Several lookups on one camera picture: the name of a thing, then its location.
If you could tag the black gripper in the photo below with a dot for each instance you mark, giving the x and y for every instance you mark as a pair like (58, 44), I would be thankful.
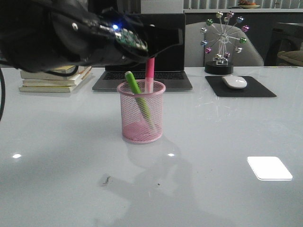
(40, 35)

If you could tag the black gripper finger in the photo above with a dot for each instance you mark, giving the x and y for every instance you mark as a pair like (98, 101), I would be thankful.
(159, 39)

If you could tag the pink highlighter pen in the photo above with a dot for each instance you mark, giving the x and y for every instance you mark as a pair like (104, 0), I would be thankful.
(149, 75)

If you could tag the pink mesh pen holder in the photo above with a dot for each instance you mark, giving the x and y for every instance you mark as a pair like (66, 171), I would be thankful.
(141, 113)

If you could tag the grey open laptop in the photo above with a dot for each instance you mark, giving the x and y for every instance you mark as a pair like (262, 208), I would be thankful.
(169, 64)

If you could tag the green circuit board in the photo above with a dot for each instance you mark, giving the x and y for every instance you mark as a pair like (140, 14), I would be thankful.
(130, 39)

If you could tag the yellow top book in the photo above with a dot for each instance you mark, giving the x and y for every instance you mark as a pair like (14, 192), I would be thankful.
(61, 73)

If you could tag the grey right armchair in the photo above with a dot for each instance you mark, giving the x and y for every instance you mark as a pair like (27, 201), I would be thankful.
(201, 46)

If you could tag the middle cream book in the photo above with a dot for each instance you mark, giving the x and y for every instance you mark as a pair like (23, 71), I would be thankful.
(43, 79)

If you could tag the cream book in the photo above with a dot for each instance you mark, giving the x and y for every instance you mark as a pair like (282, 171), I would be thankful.
(53, 86)
(43, 79)

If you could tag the bottom cream book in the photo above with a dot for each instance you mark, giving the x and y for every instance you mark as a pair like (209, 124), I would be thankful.
(53, 86)

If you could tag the ferris wheel desk ornament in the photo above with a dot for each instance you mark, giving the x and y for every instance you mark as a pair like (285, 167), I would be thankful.
(223, 36)

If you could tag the white computer mouse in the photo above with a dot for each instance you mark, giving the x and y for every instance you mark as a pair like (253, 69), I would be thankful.
(234, 82)

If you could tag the fruit bowl on counter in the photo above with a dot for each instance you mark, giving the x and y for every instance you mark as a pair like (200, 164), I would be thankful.
(246, 4)

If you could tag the black mouse pad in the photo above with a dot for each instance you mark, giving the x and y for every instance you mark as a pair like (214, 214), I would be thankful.
(253, 88)

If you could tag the dark chair at right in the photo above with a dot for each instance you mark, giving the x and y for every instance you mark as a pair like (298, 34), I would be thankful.
(286, 45)

